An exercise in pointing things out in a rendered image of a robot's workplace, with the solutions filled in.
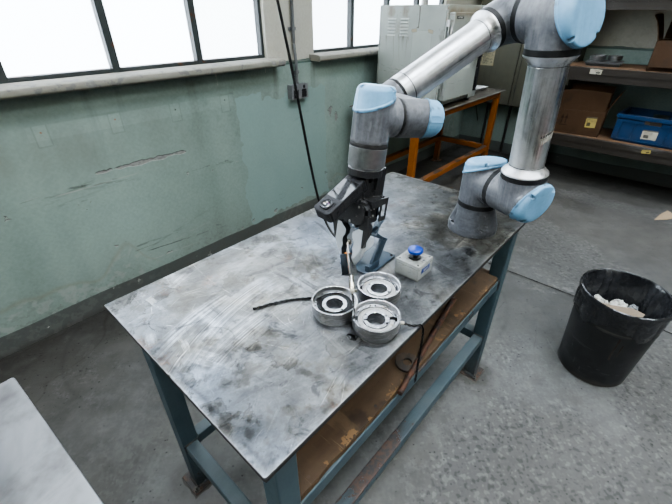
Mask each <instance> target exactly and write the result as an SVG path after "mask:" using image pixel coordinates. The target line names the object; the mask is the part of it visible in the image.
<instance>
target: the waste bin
mask: <svg viewBox="0 0 672 504"><path fill-rule="evenodd" d="M595 294H596V295H597V294H599V295H600V296H601V297H602V298H603V299H605V300H608V303H610V301H612V300H614V299H620V300H623V302H625V304H628V306H630V305H632V304H635V305H636V306H638V311H639V312H641V313H643V314H645V315H644V316H643V317H642V318H641V317H636V316H632V315H628V314H625V313H622V312H620V311H617V310H615V309H612V308H610V307H608V306H606V305H605V304H603V303H601V302H600V301H598V300H597V299H596V298H594V295H595ZM573 301H574V304H573V307H572V311H571V314H570V317H569V320H568V323H567V326H566V329H565V332H564V335H563V338H562V341H561V344H560V347H559V350H558V356H559V359H560V361H561V363H562V364H563V366H564V367H565V368H566V369H567V370H568V371H569V372H570V373H572V374H573V375H574V376H576V377H577V378H579V379H581V380H583V381H585V382H587V383H590V384H593V385H596V386H601V387H615V386H618V385H620V384H621V383H623V381H624V380H625V379H626V377H627V376H628V375H629V374H630V372H631V371H632V370H633V368H634V367H635V366H636V365H637V363H638V362H639V361H640V359H641V358H642V357H643V355H644V354H645V353H646V352H647V350H648V349H649V348H650V346H651V345H652V344H653V342H654V341H655V340H656V339H657V338H658V337H659V336H660V334H661V333H662V332H663V330H664V329H665V328H666V327H667V325H668V324H669V323H670V321H672V295H671V294H670V293H669V292H668V291H667V290H666V289H664V288H663V287H661V286H660V285H658V284H656V283H655V282H653V281H651V280H649V279H647V278H644V277H642V276H639V275H637V274H634V273H631V272H627V271H623V270H618V269H609V268H599V269H592V270H589V271H587V272H585V273H584V274H583V275H582V276H581V278H580V282H579V286H578V288H577V290H576V293H575V296H574V300H573ZM628 306H627V307H628Z"/></svg>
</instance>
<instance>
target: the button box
mask: <svg viewBox="0 0 672 504"><path fill-rule="evenodd" d="M432 260H433V257H432V256H430V255H427V254H425V253H423V254H421V255H417V257H413V255H412V254H410V253H409V252H408V250H406V251H405V252H404V253H402V254H401V255H400V256H398V257H397V258H396V264H395V272H396V273H398V274H401V275H403V276H405V277H407V278H409V279H411V280H413V281H416V282H418V281H419V280H420V279H421V278H423V277H424V276H425V275H426V274H427V273H429V272H430V271H431V266H432Z"/></svg>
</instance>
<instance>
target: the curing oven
mask: <svg viewBox="0 0 672 504"><path fill-rule="evenodd" d="M484 6H486V5H381V7H380V26H379V45H378V64H377V83H376V84H383V83H385V82H386V81H387V80H389V79H390V78H391V77H393V76H394V75H396V74H397V73H399V72H400V71H401V70H403V69H404V68H406V67H407V66H409V65H410V64H411V63H413V62H414V61H416V60H417V59H419V58H420V57H421V56H423V55H424V54H426V53H427V52H428V51H430V50H431V49H433V48H434V47H436V46H437V45H438V44H440V43H441V42H443V41H444V40H446V39H447V38H448V37H450V36H451V35H453V34H454V33H456V32H457V31H458V30H460V29H461V28H463V27H464V26H465V25H467V24H468V23H470V21H471V18H472V16H473V15H474V14H475V13H476V12H477V11H479V10H480V9H482V8H483V7H484ZM481 57H482V55H480V56H479V57H478V58H476V59H475V60H473V61H472V62H471V63H469V64H468V65H466V66H465V67H464V68H462V69H461V70H459V71H458V72H457V73H455V74H454V75H452V76H451V77H450V78H448V79H447V80H445V81H444V82H443V83H441V84H440V85H438V86H437V87H436V88H434V89H433V90H431V91H430V92H429V93H427V94H426V95H424V96H423V97H422V98H420V99H425V98H429V99H431V100H436V101H438V102H440V103H441V105H444V104H447V103H450V102H453V101H457V100H460V99H463V98H464V100H468V97H471V96H474V95H475V90H476V84H477V79H478V74H479V68H480V63H481Z"/></svg>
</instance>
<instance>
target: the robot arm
mask: <svg viewBox="0 0 672 504"><path fill-rule="evenodd" d="M604 16H605V0H494V1H492V2H491V3H489V4H487V5H486V6H484V7H483V8H482V9H480V10H479V11H477V12H476V13H475V14H474V15H473V16H472V18H471V21H470V23H468V24H467V25H465V26H464V27H463V28H461V29H460V30H458V31H457V32H456V33H454V34H453V35H451V36H450V37H448V38H447V39H446V40H444V41H443V42H441V43H440V44H438V45H437V46H436V47H434V48H433V49H431V50H430V51H428V52H427V53H426V54H424V55H423V56H421V57H420V58H419V59H417V60H416V61H414V62H413V63H411V64H410V65H409V66H407V67H406V68H404V69H403V70H401V71H400V72H399V73H397V74H396V75H394V76H393V77H391V78H390V79H389V80H387V81H386V82H385V83H383V84H373V83H362V84H360V85H359V86H358V87H357V90H356V94H355V99H354V105H353V117H352V126H351V135H350V145H349V154H348V169H347V173H348V175H347V176H346V177H345V178H344V179H343V180H342V181H341V182H340V183H339V184H337V185H336V186H335V187H334V188H333V189H332V190H331V191H330V192H329V193H328V194H327V195H326V196H324V197H323V198H322V199H321V200H320V201H319V202H318V203H317V204H316V205H315V206H314V208H315V211H316V213H317V216H318V217H320V218H322V219H324V220H326V221H328V222H330V223H332V222H333V226H334V235H335V236H336V243H337V246H338V249H339V252H340V254H345V252H346V243H347V239H350V240H351V239H352V238H353V242H354V244H353V247H352V256H351V260H352V262H353V264H354V265H356V264H357V263H358V262H359V261H360V259H361V258H362V256H363V254H364V252H365V251H366V250H368V249H369V248H370V247H371V246H372V245H373V244H374V237H372V236H371V233H372V229H373V226H372V223H373V222H375V221H376V220H377V216H378V215H379V217H378V222H380V221H382V220H385V217H386V211H387V205H388V199H389V197H387V196H384V195H383V189H384V183H385V177H386V170H387V168H386V167H385V162H386V155H387V149H388V142H389V137H391V138H419V139H422V138H427V137H433V136H435V135H437V134H438V133H439V132H440V130H441V129H442V127H443V123H444V119H445V113H444V108H443V106H442V105H441V103H440V102H438V101H436V100H431V99H429V98H425V99H420V98H422V97H423V96H424V95H426V94H427V93H429V92H430V91H431V90H433V89H434V88H436V87H437V86H438V85H440V84H441V83H443V82H444V81H445V80H447V79H448V78H450V77H451V76H452V75H454V74H455V73H457V72H458V71H459V70H461V69H462V68H464V67H465V66H466V65H468V64H469V63H471V62H472V61H473V60H475V59H476V58H478V57H479V56H480V55H482V54H483V53H485V52H493V51H495V50H496V49H498V48H499V47H501V46H503V45H506V44H512V43H520V44H524V49H523V54H522V56H523V58H524V59H525V60H526V62H527V64H528V66H527V71H526V76H525V81H524V86H523V92H522V97H521V102H520V107H519V112H518V117H517V122H516V128H515V133H514V138H513V143H512V148H511V153H510V158H509V162H508V163H507V160H506V159H505V158H502V157H496V156H477V157H472V158H470V159H468V160H467V161H466V162H465V166H464V170H463V171H462V173H463V175H462V180H461V186H460V191H459V196H458V202H457V204H456V206H455V208H454V210H453V211H452V213H451V215H450V217H449V220H448V228H449V229H450V230H451V231H452V232H453V233H455V234H457V235H459V236H462V237H466V238H470V239H487V238H490V237H492V236H494V235H495V234H496V231H497V227H498V223H497V215H496V210H497V211H499V212H501V213H503V214H505V215H507V216H509V217H510V218H511V219H515V220H517V221H519V222H522V223H528V222H531V221H534V220H535V219H537V218H538V217H540V216H541V215H542V214H543V213H544V212H545V211H546V210H547V209H548V207H549V206H550V204H551V203H552V201H553V198H554V195H555V190H554V187H553V186H552V185H551V184H547V181H548V178H549V170H548V169H547V168H546V167H545V163H546V159H547V155H548V151H549V147H550V143H551V139H552V135H553V131H554V127H555V123H556V119H557V115H558V111H559V107H560V103H561V99H562V95H563V91H564V87H565V83H566V80H567V76H568V72H569V68H570V64H571V63H572V62H573V61H574V60H575V59H577V58H578V57H579V56H580V55H581V52H582V48H584V47H586V46H588V45H589V44H591V43H592V42H593V41H594V39H595V38H596V34H598V33H599V31H600V29H601V27H602V24H603V20H604ZM385 204H386V205H385ZM382 205H385V211H384V215H382V216H381V211H382ZM379 207H380V210H379ZM352 224H354V227H355V228H357V227H359V228H358V230H356V229H354V228H352Z"/></svg>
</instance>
